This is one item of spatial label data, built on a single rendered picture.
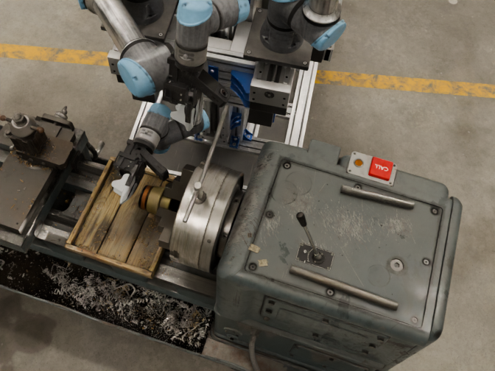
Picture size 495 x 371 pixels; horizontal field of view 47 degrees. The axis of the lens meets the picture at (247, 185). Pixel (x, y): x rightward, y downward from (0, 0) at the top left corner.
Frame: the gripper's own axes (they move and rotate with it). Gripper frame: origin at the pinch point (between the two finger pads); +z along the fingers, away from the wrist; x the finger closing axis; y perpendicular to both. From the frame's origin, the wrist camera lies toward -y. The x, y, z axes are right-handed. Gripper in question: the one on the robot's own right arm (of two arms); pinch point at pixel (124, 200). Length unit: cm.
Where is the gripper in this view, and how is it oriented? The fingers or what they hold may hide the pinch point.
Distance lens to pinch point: 175.1
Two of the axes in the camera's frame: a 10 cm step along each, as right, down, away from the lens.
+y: -9.5, -3.0, 1.0
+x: 0.5, -4.6, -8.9
